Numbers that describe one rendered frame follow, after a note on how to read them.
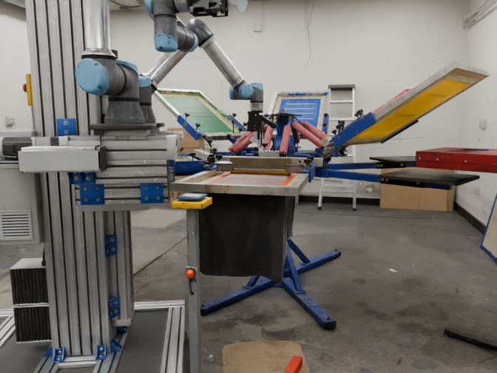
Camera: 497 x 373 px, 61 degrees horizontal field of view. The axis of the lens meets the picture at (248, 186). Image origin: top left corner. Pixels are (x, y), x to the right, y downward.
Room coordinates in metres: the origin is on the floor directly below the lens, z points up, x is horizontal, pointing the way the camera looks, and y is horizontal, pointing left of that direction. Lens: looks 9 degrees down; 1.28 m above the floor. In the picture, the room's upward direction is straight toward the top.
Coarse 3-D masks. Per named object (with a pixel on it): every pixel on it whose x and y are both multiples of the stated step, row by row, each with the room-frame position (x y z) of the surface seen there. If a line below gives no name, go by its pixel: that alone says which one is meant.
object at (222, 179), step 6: (228, 174) 2.50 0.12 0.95; (234, 174) 2.50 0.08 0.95; (240, 174) 2.50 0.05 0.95; (246, 174) 2.50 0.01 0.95; (216, 180) 2.25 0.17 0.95; (222, 180) 2.25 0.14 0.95; (228, 180) 2.25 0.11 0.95; (234, 180) 2.25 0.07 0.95; (240, 180) 2.25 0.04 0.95; (246, 180) 2.25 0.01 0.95
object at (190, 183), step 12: (180, 180) 2.01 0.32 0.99; (192, 180) 2.10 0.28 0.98; (300, 180) 2.01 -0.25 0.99; (216, 192) 1.87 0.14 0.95; (228, 192) 1.86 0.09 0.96; (240, 192) 1.84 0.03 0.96; (252, 192) 1.83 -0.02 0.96; (264, 192) 1.82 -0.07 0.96; (276, 192) 1.81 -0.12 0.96; (288, 192) 1.80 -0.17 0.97
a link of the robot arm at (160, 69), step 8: (168, 56) 2.30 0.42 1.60; (176, 56) 2.31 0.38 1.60; (160, 64) 2.29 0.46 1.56; (168, 64) 2.30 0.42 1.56; (176, 64) 2.34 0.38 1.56; (152, 72) 2.28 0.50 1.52; (160, 72) 2.29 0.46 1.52; (168, 72) 2.32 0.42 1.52; (152, 80) 2.28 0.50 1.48; (160, 80) 2.32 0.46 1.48; (152, 88) 2.28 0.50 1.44
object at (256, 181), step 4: (288, 176) 2.40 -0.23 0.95; (292, 176) 2.40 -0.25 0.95; (252, 180) 2.25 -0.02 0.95; (256, 180) 2.25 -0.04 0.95; (260, 180) 2.25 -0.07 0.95; (264, 180) 2.25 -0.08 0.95; (268, 180) 2.25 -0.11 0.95; (272, 180) 2.25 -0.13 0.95; (276, 180) 2.25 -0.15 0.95; (280, 180) 2.25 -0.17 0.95; (284, 180) 2.25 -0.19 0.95; (288, 180) 2.25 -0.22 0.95; (252, 184) 2.10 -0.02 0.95; (256, 184) 2.10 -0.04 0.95; (260, 184) 2.10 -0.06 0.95; (264, 184) 2.10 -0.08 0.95; (268, 184) 2.10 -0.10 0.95; (272, 184) 2.10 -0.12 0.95; (276, 184) 2.10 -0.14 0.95; (280, 184) 2.10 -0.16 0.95; (284, 184) 2.10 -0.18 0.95
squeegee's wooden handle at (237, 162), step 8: (232, 160) 2.47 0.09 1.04; (240, 160) 2.46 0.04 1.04; (248, 160) 2.44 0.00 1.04; (256, 160) 2.43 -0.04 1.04; (264, 160) 2.42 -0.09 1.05; (272, 160) 2.41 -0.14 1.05; (280, 160) 2.40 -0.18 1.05; (288, 160) 2.39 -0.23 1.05; (232, 168) 2.47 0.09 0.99; (240, 168) 2.46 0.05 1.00; (248, 168) 2.44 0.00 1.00; (256, 168) 2.43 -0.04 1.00; (264, 168) 2.42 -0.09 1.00; (272, 168) 2.41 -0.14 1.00; (280, 168) 2.40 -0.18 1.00
